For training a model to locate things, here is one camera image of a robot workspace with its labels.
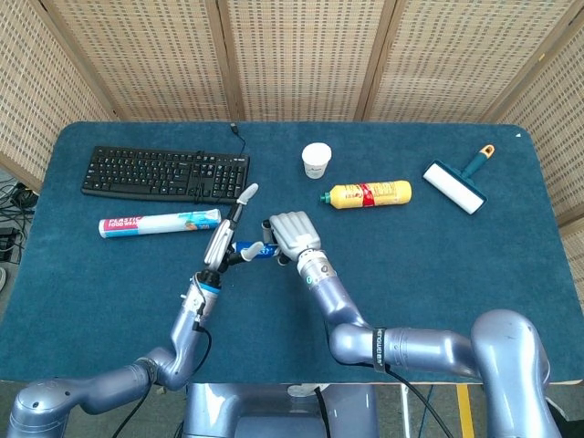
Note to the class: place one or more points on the yellow bottle with red label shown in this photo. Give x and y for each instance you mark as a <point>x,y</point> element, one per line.
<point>372,194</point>

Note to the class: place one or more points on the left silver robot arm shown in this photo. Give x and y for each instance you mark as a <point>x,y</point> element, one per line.
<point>155,347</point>

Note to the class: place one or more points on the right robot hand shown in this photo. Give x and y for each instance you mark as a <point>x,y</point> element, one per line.
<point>294,235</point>

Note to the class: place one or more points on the woven bamboo folding screen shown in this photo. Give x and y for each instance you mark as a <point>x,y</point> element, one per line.
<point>292,55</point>

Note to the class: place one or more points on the small blue object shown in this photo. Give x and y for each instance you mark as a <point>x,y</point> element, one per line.
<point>262,251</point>

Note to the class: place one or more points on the black computer keyboard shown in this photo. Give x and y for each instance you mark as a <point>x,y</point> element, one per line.
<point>164,175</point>

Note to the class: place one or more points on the silver robot torso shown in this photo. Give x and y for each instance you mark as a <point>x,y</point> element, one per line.
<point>278,410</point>

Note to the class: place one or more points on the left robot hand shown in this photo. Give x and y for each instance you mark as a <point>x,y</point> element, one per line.
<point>221,239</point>

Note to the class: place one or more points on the plastic food wrap roll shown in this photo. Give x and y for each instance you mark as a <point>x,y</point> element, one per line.
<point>159,222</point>

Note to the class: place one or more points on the white paper cup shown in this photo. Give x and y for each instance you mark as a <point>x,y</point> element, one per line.
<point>315,159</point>

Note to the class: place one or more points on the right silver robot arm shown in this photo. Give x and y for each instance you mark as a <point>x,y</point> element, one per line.
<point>410,337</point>

